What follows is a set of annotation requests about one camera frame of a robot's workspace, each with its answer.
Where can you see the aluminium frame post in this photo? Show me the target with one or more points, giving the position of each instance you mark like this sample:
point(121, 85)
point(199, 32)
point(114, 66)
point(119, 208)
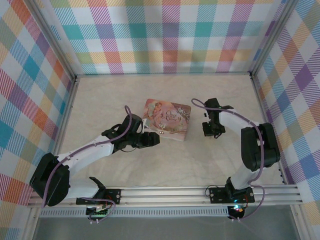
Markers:
point(273, 37)
point(53, 40)

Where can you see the left controller board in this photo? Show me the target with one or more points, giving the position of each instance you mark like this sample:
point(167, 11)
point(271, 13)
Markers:
point(98, 211)

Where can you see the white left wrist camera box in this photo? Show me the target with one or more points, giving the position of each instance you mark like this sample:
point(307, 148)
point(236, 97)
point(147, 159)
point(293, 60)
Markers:
point(145, 125)

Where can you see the right controller board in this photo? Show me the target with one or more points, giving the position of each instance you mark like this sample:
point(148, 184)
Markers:
point(237, 211)

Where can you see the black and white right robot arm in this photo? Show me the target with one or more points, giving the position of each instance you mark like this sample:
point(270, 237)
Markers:
point(260, 150)

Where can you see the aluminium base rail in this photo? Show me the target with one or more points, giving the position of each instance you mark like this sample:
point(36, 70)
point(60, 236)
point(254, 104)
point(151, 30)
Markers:
point(162, 196)

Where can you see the aluminium frame floor rail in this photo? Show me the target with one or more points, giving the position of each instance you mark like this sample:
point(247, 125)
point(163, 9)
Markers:
point(265, 110)
point(162, 75)
point(66, 120)

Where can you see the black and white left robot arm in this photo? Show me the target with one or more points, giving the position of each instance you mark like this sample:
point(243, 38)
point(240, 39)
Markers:
point(50, 180)

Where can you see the pink illustrated tin box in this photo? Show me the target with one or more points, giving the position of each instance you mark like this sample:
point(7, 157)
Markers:
point(172, 117)

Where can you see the controller board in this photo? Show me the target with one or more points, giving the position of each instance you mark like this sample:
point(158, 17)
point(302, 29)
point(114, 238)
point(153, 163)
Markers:
point(237, 211)
point(98, 211)

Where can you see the small padlock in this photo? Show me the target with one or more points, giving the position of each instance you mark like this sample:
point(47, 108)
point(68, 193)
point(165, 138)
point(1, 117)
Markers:
point(162, 131)

